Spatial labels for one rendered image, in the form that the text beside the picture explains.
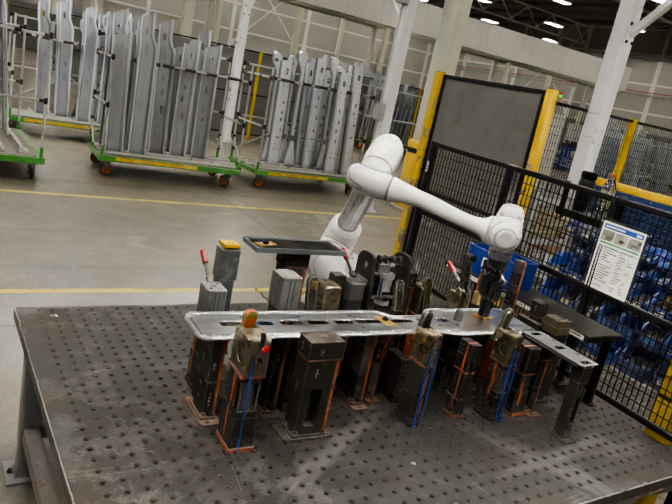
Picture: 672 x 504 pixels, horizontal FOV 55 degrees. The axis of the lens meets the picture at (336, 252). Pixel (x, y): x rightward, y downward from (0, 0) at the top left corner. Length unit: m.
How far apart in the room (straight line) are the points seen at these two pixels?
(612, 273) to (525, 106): 2.14
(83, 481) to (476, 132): 3.96
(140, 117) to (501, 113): 5.38
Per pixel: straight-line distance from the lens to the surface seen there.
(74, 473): 1.85
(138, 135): 9.00
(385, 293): 2.51
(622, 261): 2.87
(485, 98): 5.07
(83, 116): 11.35
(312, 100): 10.41
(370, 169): 2.53
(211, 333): 1.94
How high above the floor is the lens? 1.78
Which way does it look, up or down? 15 degrees down
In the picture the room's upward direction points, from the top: 12 degrees clockwise
